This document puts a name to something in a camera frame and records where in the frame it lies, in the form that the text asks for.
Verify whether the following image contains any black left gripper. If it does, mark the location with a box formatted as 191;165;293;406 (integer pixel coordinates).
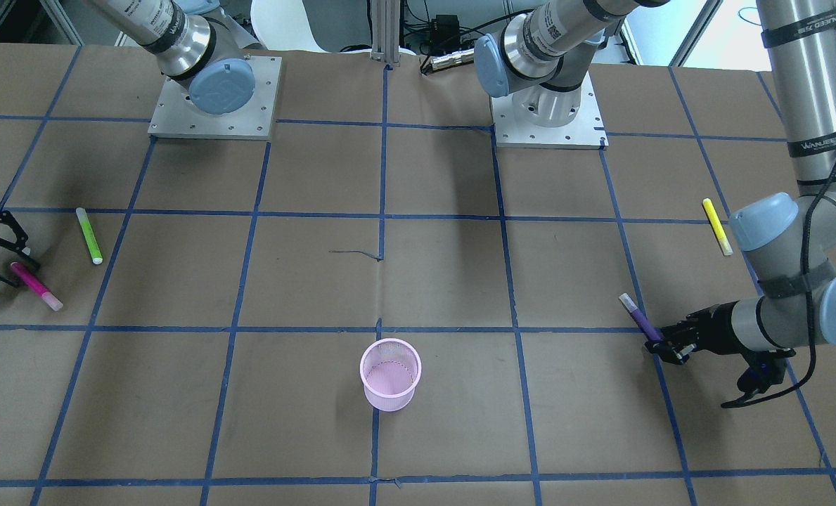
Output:
645;304;742;365

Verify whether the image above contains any purple pen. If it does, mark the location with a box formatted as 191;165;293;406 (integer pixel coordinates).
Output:
618;292;663;342

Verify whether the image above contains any pink pen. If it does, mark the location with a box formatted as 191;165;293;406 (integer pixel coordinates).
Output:
9;261;63;311

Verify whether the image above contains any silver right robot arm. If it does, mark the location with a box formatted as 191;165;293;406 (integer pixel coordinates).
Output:
0;1;256;286

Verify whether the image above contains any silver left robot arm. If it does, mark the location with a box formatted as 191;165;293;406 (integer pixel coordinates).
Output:
475;1;836;365

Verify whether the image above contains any pink mesh cup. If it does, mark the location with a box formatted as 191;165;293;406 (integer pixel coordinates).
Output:
359;337;423;413

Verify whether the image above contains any green highlighter pen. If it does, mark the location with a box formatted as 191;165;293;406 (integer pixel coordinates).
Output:
76;207;103;265

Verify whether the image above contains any yellow highlighter pen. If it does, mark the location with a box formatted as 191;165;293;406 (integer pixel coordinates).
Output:
701;198;733;257

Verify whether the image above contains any black power adapter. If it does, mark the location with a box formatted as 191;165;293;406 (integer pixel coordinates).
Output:
428;14;460;41

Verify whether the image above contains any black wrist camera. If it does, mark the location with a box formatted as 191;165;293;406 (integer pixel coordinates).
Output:
737;349;797;401

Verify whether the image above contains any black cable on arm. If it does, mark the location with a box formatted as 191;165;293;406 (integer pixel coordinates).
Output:
720;0;836;410

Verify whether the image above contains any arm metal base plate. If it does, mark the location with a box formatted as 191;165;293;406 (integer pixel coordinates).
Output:
489;73;610;150
148;55;283;141

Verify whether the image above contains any aluminium frame post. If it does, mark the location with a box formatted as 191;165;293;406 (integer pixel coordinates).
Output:
368;0;401;67

